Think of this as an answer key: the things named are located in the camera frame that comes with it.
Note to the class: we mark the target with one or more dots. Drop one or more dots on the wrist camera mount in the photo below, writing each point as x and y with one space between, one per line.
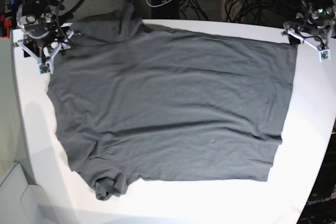
46 56
312 43

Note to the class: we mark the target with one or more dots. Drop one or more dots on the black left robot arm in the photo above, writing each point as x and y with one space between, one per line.
314 25

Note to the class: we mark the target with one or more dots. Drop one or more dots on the dark grey t-shirt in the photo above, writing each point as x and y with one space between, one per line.
134 102

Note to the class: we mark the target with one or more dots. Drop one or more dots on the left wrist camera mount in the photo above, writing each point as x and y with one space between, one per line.
312 43

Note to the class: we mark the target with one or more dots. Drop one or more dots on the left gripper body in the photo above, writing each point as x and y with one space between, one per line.
307 37

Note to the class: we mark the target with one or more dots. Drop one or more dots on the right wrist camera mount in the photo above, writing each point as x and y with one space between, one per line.
46 56

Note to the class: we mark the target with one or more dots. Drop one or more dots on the red and black clamp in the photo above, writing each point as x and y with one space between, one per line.
6 26

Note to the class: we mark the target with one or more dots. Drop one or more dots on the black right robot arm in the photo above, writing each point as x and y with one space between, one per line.
44 35

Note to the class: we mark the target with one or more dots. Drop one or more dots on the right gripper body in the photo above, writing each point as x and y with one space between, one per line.
44 48

